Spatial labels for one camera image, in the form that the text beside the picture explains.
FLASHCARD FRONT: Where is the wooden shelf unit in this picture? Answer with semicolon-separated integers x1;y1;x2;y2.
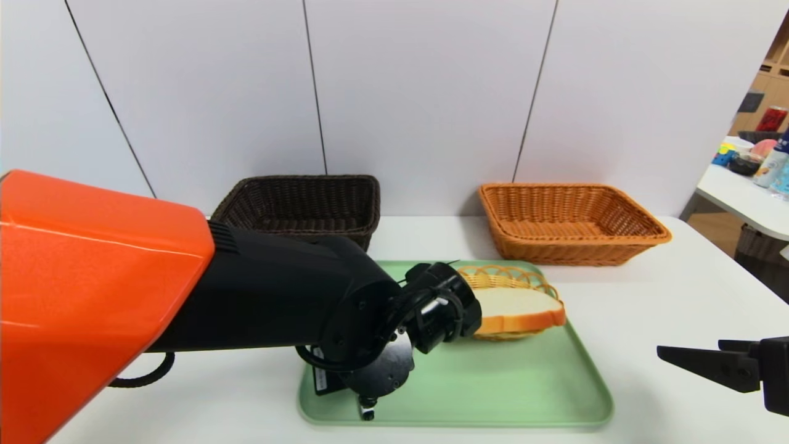
727;6;789;138

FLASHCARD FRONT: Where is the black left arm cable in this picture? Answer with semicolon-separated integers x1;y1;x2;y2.
110;351;176;389

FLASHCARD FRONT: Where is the small yellow oval wicker basket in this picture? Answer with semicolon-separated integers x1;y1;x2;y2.
456;265;560;342

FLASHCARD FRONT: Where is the large orange wicker basket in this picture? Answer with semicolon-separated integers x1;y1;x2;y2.
478;183;672;267

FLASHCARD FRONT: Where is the white bottle with blue cap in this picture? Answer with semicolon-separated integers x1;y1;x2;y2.
751;125;789;188

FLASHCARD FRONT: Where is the dark brown wicker basket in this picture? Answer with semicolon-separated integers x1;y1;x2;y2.
211;175;382;252

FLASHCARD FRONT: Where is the slice of white bread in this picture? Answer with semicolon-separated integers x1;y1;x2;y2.
472;288;566;335

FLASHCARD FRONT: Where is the white side table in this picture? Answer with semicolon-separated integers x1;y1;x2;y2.
695;136;789;241

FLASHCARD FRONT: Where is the dark grey woven basket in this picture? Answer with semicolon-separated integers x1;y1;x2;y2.
736;130;782;146

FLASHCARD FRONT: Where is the light green plastic tray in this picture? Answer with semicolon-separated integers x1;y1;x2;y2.
298;260;615;427

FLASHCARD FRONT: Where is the clear plastic bottle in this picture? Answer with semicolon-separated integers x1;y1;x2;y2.
767;156;789;202

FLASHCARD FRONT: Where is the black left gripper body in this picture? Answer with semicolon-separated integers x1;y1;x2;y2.
310;345;348;396

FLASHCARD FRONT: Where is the black bowl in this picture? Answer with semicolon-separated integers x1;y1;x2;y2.
727;153;761;177

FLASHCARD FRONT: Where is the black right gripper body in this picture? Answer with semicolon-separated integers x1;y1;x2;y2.
758;335;789;417

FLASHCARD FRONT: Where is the red drink can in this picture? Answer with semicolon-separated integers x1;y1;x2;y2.
756;106;788;133

